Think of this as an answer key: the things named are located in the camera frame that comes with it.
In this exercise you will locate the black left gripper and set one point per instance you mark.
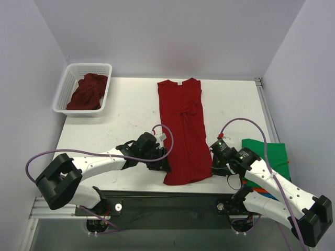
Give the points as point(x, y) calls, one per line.
point(159, 159)

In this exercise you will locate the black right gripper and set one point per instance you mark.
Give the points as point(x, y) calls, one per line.
point(216, 162)

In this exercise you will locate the red t-shirt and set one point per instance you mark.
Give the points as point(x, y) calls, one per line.
point(181, 111)

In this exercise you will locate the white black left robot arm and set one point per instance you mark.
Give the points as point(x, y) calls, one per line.
point(60, 183)

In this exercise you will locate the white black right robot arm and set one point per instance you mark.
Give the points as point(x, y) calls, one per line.
point(307, 216)

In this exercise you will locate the green folded t-shirt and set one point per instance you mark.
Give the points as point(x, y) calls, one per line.
point(276, 153)

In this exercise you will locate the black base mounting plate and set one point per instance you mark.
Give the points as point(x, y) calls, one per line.
point(139, 210)

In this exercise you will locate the dark red crumpled shirt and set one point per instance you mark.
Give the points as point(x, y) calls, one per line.
point(89, 92)

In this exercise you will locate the white perforated plastic basket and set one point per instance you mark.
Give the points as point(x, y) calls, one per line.
point(69, 83)

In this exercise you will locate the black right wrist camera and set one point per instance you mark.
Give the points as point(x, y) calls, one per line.
point(221, 149)

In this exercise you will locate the aluminium frame rail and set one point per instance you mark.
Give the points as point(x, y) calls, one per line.
point(266, 111)

